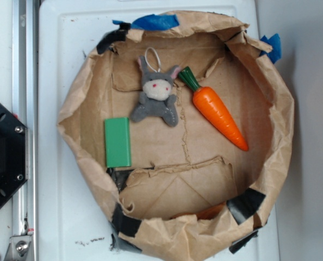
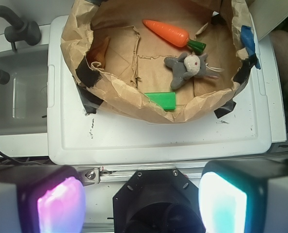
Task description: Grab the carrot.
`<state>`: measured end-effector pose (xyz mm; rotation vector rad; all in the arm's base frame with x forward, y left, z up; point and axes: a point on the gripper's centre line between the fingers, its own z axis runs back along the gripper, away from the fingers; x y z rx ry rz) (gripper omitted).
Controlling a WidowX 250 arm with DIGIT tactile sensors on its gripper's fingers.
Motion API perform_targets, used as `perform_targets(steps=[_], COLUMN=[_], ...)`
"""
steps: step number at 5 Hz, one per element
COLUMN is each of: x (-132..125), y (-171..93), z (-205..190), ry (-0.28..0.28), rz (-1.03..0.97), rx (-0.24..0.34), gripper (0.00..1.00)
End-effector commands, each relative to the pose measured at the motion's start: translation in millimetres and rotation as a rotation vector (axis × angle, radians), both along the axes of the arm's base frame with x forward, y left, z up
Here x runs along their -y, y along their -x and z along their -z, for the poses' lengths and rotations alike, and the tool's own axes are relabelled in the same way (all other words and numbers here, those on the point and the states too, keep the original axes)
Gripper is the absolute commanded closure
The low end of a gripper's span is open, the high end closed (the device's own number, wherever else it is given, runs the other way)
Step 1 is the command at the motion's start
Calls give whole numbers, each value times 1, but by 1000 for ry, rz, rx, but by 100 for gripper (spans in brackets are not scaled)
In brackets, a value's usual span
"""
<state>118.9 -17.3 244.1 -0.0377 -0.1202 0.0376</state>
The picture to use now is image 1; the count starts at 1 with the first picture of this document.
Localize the orange toy carrot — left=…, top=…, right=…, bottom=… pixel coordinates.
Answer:
left=178, top=66, right=249, bottom=151

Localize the brown paper bag tray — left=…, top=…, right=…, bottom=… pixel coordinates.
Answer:
left=58, top=11, right=294, bottom=260

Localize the green rectangular block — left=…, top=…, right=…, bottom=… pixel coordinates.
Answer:
left=104, top=117, right=132, bottom=167

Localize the orange brown seashell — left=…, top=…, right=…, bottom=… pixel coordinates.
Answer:
left=170, top=202, right=226, bottom=220

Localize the white plastic board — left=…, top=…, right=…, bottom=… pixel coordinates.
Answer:
left=37, top=0, right=281, bottom=261

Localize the grey plush bunny keychain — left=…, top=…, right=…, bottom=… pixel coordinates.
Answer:
left=130, top=47, right=181, bottom=127

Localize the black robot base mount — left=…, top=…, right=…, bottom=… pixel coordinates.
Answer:
left=0, top=103, right=27, bottom=209

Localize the aluminium rail frame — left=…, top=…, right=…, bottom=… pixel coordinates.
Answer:
left=10, top=1, right=41, bottom=260

